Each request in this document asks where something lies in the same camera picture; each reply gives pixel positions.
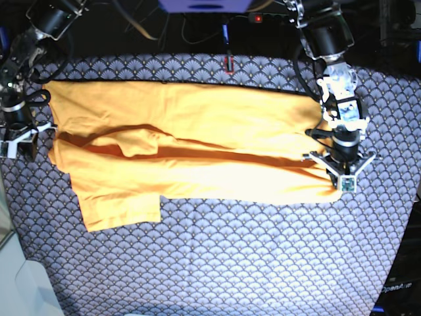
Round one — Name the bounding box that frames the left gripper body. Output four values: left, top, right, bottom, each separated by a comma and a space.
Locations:
324, 128, 360, 171

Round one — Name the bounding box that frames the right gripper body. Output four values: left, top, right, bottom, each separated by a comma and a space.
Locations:
1, 98, 35, 135

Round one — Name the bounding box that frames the yellow T-shirt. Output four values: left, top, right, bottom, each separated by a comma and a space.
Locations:
46, 81, 341, 232

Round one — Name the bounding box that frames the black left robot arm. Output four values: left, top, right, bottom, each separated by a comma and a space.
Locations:
284, 1, 376, 192

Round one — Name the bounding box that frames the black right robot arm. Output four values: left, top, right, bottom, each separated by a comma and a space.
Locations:
1, 1, 87, 161

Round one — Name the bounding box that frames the red black table clamp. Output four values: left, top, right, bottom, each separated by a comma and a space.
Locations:
224, 55, 234, 74

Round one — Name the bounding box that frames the blue fan-pattern tablecloth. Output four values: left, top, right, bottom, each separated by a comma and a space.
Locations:
1, 67, 420, 315

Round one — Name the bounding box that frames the black power strip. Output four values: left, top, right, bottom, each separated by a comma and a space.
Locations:
247, 13, 289, 24

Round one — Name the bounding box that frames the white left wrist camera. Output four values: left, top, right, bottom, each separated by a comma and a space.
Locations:
338, 174, 357, 192

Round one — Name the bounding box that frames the blue base camera mount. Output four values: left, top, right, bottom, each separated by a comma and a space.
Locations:
159, 0, 251, 13

